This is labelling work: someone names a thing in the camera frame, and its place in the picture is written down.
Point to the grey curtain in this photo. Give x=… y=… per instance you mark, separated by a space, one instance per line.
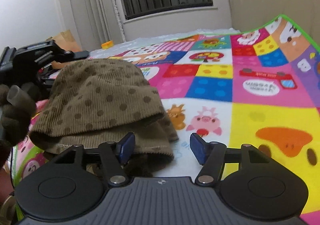
x=97 y=21

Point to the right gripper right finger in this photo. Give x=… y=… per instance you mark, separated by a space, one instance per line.
x=211 y=156

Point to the brown paper bag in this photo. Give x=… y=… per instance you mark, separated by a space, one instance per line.
x=66 y=41

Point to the small orange yellow box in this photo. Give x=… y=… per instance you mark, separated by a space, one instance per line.
x=107 y=45

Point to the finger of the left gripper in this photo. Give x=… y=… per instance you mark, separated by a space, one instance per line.
x=75 y=55

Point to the colourful cartoon play mat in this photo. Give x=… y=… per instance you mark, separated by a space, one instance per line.
x=259 y=87

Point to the brown corduroy polka-dot dress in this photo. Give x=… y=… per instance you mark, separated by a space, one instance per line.
x=93 y=101

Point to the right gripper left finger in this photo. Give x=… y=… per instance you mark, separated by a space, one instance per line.
x=113 y=156

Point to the beige padded headboard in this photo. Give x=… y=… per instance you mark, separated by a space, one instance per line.
x=250 y=14

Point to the gloved left hand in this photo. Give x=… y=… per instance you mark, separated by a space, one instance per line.
x=14 y=121

